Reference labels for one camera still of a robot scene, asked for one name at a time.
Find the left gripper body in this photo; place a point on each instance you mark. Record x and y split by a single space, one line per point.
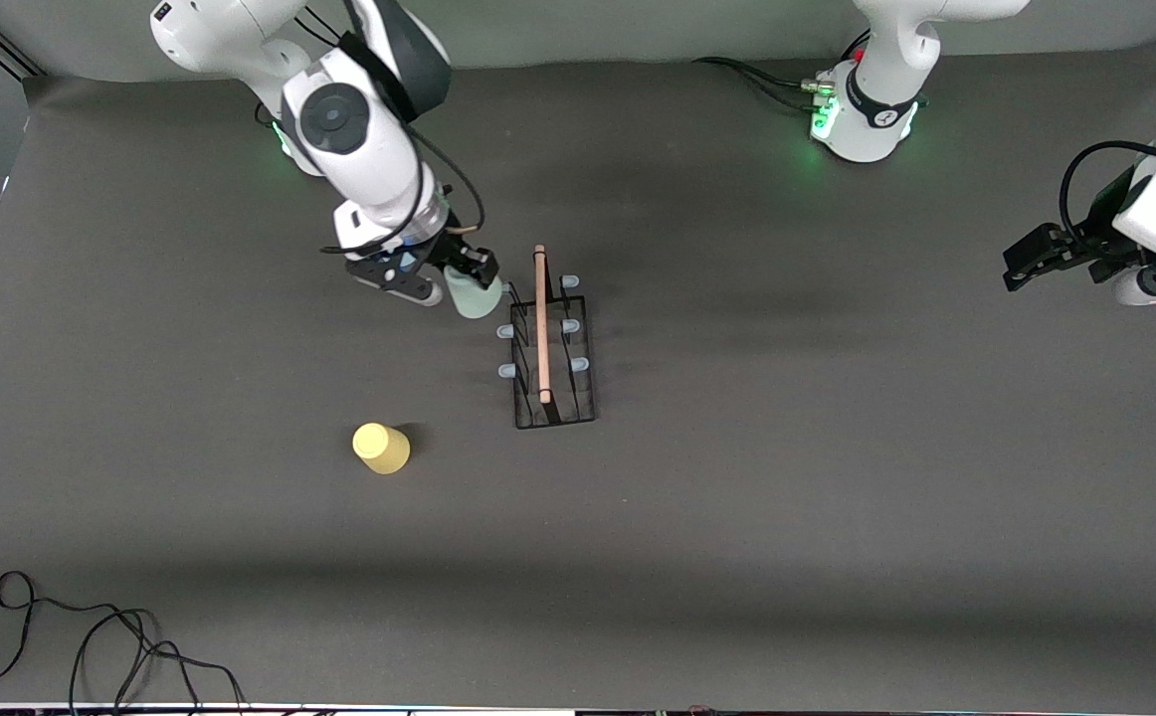
1094 236

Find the pale green plastic cup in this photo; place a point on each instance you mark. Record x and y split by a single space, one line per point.
474 296

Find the yellow plastic cup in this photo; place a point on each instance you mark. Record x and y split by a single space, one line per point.
383 449

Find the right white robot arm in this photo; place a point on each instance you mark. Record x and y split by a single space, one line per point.
359 149

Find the dark grey table mat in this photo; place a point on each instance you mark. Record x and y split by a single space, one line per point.
737 447

